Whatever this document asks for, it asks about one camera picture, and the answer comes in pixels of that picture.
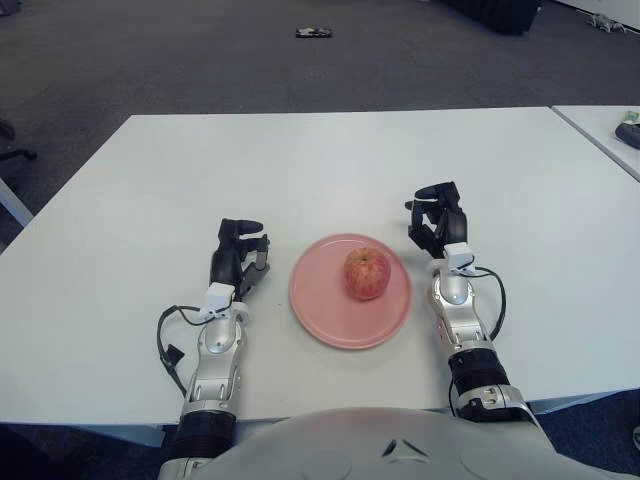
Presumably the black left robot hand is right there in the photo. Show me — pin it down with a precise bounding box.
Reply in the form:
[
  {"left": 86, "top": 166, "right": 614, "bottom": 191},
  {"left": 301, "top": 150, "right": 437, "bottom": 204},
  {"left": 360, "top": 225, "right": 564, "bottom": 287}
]
[{"left": 208, "top": 218, "right": 272, "bottom": 301}]

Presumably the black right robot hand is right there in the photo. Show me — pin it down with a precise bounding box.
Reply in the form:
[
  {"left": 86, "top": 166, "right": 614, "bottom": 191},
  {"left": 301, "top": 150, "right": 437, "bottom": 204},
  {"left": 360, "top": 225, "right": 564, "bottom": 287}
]
[{"left": 404, "top": 181, "right": 471, "bottom": 260}]

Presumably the red apple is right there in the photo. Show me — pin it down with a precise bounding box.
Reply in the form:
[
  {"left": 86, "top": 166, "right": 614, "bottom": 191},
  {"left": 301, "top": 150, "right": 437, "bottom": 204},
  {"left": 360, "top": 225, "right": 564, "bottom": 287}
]
[{"left": 342, "top": 246, "right": 392, "bottom": 301}]

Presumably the pink round plate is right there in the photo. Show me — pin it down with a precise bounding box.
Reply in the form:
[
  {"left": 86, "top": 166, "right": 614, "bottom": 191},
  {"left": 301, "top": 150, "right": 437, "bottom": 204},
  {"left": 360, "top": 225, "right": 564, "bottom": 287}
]
[{"left": 289, "top": 233, "right": 414, "bottom": 350}]

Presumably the dark grey handheld controller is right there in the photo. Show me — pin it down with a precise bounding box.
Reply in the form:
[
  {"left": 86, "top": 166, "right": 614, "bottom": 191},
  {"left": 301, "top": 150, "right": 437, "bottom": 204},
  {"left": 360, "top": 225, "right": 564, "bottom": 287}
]
[{"left": 614, "top": 122, "right": 640, "bottom": 146}]

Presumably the black box furniture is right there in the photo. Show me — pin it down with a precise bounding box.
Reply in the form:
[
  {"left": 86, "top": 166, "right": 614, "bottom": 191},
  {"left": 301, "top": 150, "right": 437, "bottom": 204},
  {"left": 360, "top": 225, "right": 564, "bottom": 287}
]
[{"left": 434, "top": 0, "right": 544, "bottom": 36}]

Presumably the white table leg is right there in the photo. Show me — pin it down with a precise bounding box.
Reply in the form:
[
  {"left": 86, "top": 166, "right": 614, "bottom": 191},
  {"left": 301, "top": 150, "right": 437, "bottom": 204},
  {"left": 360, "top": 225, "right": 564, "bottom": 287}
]
[{"left": 0, "top": 177, "right": 34, "bottom": 226}]

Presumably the grey robot torso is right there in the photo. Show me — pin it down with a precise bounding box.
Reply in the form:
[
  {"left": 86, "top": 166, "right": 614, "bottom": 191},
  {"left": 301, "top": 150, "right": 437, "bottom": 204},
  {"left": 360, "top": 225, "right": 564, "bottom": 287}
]
[{"left": 157, "top": 407, "right": 556, "bottom": 480}]

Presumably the black office chair base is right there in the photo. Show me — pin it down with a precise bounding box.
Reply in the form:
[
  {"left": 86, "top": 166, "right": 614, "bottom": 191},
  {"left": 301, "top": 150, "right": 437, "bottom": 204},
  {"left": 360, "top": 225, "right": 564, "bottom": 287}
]
[{"left": 0, "top": 119, "right": 39, "bottom": 162}]

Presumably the grey object on floor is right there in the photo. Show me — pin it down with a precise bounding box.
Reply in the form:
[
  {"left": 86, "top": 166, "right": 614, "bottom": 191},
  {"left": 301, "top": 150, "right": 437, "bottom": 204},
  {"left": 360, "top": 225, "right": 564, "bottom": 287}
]
[{"left": 585, "top": 13, "right": 626, "bottom": 32}]

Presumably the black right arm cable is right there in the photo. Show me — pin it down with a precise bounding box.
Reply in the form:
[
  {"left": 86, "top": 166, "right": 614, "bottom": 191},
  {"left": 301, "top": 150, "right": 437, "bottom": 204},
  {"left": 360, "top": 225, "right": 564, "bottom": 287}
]
[{"left": 447, "top": 266, "right": 507, "bottom": 416}]

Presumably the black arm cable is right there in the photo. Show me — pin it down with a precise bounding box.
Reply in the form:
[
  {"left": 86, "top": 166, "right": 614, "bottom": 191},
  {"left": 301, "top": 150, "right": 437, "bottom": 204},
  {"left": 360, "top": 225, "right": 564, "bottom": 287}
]
[
  {"left": 157, "top": 304, "right": 211, "bottom": 401},
  {"left": 447, "top": 266, "right": 507, "bottom": 416}
]

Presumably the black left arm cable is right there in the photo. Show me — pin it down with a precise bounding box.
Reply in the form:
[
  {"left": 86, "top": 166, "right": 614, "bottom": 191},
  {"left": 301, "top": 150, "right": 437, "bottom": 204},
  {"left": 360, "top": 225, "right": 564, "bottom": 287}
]
[{"left": 157, "top": 304, "right": 211, "bottom": 401}]

